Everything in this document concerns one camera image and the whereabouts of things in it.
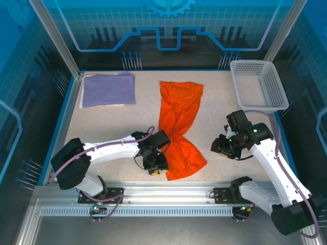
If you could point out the aluminium frame post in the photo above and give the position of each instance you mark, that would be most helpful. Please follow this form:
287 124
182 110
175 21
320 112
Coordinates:
56 38
283 30

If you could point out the aluminium left side rail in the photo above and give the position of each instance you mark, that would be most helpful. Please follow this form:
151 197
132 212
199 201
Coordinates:
69 109

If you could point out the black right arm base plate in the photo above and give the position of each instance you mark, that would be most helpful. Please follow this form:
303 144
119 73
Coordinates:
219 195

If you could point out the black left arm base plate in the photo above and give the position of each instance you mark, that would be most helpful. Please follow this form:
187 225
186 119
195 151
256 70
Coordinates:
115 195

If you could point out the orange t-shirt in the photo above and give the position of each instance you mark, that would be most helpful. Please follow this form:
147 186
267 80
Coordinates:
178 107

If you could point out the aluminium right frame post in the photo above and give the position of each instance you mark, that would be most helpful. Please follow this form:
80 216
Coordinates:
283 30

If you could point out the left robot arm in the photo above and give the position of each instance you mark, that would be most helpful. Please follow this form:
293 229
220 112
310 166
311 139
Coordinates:
112 153

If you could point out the aluminium front rail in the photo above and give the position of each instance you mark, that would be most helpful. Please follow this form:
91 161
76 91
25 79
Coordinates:
166 191

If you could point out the white perforated plastic basket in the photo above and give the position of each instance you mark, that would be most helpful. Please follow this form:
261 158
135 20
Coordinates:
276 89

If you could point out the grey metal lower tray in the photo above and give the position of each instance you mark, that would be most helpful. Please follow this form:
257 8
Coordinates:
163 229

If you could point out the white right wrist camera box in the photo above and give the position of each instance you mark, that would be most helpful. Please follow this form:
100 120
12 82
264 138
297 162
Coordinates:
230 132

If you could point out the aluminium left frame post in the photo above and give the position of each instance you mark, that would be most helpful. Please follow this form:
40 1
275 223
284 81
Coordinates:
56 38

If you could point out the power connector with led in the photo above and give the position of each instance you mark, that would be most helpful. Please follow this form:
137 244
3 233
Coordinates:
98 205
246 208

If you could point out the right power connector with LED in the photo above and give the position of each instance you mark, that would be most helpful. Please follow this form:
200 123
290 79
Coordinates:
246 208

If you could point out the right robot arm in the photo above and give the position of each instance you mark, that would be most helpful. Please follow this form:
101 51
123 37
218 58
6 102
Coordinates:
270 163

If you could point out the folded purple t-shirt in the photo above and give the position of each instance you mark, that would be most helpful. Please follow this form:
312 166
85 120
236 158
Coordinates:
110 89

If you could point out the left power connector with LED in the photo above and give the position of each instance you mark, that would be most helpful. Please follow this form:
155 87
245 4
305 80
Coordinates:
98 205

